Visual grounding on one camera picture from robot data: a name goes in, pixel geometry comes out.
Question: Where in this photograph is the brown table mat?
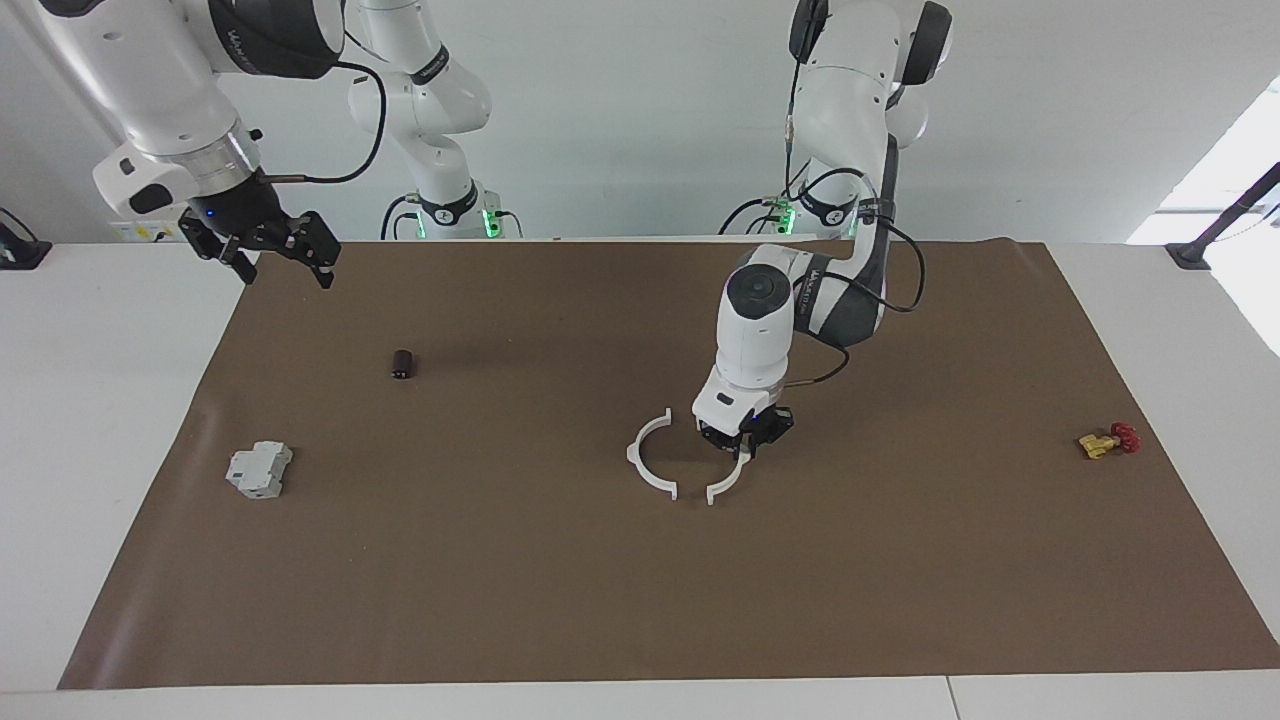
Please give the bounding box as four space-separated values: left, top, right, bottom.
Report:
57 238 1280 691

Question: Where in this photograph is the black table clamp mount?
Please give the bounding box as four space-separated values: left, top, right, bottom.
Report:
0 207 53 271

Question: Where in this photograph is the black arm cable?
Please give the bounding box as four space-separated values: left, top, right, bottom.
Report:
780 110 927 391
265 60 389 186

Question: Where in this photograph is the white wall outlet box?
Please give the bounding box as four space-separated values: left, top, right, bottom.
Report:
108 215 189 244

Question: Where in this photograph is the grey circuit breaker block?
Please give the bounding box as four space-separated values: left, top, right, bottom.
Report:
225 441 294 500

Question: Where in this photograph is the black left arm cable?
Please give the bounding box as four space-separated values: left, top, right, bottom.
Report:
780 110 927 391

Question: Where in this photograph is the brass valve with red handle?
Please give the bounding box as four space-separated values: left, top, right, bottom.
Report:
1078 422 1140 460

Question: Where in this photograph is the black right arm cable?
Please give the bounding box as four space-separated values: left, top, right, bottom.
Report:
265 60 389 186

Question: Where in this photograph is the black angled stand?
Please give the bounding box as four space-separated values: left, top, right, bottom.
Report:
1165 160 1280 271

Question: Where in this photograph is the white half ring pipe clamp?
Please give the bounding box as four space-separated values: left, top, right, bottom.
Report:
706 452 752 506
626 408 679 502

